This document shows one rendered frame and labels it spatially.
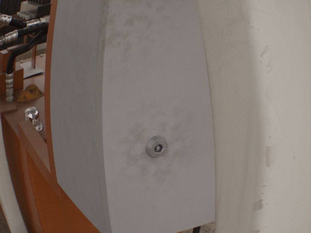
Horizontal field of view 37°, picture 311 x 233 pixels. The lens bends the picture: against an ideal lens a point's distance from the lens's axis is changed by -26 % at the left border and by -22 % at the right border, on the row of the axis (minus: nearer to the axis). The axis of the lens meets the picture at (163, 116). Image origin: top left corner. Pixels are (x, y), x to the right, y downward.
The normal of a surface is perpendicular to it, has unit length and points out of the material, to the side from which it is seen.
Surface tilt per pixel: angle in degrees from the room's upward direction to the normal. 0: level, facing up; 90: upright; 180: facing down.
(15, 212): 91
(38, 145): 0
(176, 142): 90
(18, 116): 0
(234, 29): 93
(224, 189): 93
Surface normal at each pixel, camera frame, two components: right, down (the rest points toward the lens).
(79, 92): -0.86, 0.16
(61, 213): 0.57, 0.30
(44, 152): 0.03, -0.93
